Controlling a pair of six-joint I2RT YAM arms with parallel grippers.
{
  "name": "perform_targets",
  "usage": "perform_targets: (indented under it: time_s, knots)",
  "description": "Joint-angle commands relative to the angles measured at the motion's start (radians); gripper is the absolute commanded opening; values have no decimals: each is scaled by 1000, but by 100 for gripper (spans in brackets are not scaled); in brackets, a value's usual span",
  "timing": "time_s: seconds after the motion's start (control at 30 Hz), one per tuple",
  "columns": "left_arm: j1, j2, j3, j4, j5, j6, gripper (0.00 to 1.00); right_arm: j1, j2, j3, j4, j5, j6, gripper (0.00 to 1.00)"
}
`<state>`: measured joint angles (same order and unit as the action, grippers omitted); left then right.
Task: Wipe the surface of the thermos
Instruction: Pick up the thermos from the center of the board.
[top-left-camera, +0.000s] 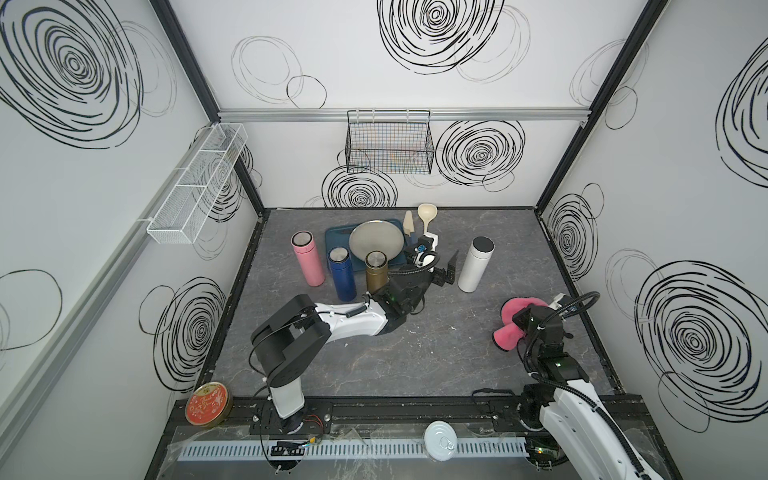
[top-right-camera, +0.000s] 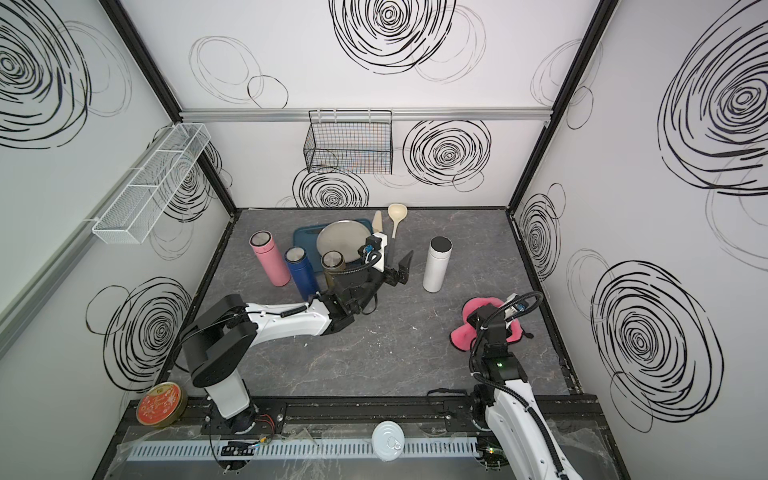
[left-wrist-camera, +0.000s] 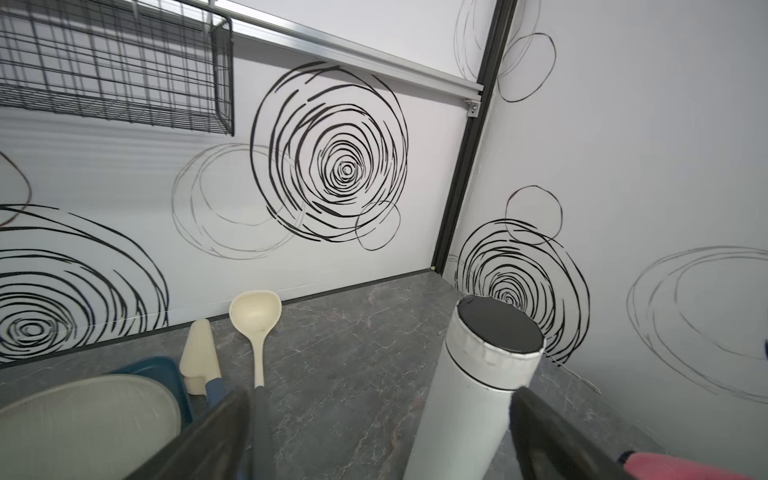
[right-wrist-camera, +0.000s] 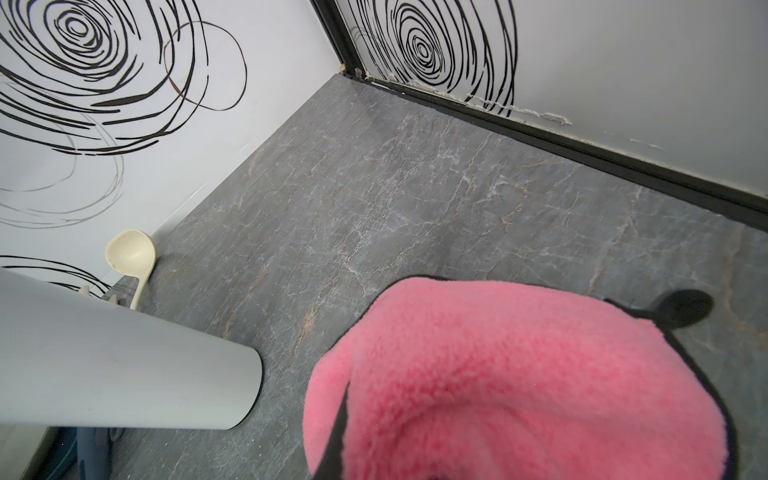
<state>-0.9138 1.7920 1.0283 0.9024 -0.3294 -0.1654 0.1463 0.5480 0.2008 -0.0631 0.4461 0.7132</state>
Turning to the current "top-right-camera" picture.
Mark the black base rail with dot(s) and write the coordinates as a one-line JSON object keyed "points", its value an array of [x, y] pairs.
{"points": [[435, 413]]}

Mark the white wire rack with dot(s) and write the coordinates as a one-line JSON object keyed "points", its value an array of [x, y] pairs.
{"points": [[167, 182]]}

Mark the black wire basket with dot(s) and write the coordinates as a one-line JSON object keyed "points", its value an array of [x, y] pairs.
{"points": [[356, 147]]}

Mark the grey round plate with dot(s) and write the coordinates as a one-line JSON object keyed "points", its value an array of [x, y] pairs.
{"points": [[345, 237]]}

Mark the gold thermos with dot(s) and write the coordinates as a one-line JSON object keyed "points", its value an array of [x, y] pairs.
{"points": [[333, 263]]}

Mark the teal plastic tray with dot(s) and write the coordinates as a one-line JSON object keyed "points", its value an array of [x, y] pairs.
{"points": [[306, 238]]}

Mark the blue thermos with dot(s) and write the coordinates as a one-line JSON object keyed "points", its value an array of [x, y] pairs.
{"points": [[302, 272]]}

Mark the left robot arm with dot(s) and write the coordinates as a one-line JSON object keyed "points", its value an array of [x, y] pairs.
{"points": [[216, 342]]}

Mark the pink thermos steel lid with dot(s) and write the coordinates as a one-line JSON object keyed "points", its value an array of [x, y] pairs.
{"points": [[266, 250]]}

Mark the white slotted cable duct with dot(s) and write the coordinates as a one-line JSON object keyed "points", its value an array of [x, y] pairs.
{"points": [[200, 450]]}

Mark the pink microfiber cloth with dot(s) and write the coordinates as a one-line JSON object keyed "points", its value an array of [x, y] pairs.
{"points": [[462, 338]]}

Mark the white thermos black lid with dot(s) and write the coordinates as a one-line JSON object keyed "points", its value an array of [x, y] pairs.
{"points": [[438, 256]]}

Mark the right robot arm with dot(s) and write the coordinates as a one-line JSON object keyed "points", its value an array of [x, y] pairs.
{"points": [[509, 408]]}

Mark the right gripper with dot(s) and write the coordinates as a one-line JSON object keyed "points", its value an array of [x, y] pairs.
{"points": [[474, 317]]}

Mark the aluminium wall rail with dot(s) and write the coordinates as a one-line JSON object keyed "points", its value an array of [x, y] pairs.
{"points": [[367, 114]]}

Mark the white round cap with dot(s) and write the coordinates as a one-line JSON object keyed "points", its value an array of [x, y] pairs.
{"points": [[388, 441]]}

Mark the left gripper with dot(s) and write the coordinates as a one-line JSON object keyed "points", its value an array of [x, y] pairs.
{"points": [[403, 268]]}

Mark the tape roll on floor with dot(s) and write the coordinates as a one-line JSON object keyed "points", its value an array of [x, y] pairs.
{"points": [[162, 405]]}

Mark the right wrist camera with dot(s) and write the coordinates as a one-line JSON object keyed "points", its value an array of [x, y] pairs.
{"points": [[519, 307]]}

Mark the cream ladle grey handle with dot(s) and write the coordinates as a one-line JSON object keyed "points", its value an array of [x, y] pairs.
{"points": [[397, 212]]}

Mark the cream spatula blue handle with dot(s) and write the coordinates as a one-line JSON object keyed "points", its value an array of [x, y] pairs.
{"points": [[377, 223]]}

